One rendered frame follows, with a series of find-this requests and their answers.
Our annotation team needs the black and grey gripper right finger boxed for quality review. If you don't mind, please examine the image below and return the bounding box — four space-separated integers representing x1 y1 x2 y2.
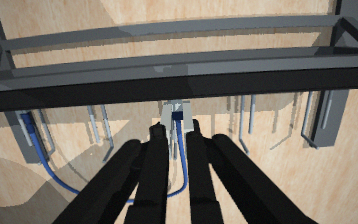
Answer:
183 101 319 224

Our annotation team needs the blue patch cord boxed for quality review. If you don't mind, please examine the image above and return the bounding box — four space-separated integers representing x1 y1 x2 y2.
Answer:
26 120 188 198

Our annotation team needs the white cable plug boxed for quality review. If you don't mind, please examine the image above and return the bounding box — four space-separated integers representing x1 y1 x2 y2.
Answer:
171 99 183 121

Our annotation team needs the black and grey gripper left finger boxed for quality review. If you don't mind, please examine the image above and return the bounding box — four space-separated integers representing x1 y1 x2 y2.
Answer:
52 102 173 224

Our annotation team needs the dark grey patch panel rack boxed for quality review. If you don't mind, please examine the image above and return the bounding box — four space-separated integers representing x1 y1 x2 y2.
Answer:
0 0 358 165

